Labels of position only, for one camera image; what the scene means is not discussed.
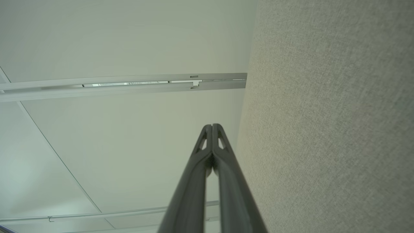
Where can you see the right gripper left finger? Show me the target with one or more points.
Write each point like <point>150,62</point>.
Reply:
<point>190,194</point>

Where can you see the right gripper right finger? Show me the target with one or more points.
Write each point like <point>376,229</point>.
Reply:
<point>236,200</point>

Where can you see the grey fabric sofa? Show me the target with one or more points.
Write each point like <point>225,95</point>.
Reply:
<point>323,113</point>

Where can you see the thin white wall rail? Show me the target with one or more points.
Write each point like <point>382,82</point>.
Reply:
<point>97,215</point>

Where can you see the wide white wall rail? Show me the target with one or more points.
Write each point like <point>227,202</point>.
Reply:
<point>97,93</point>

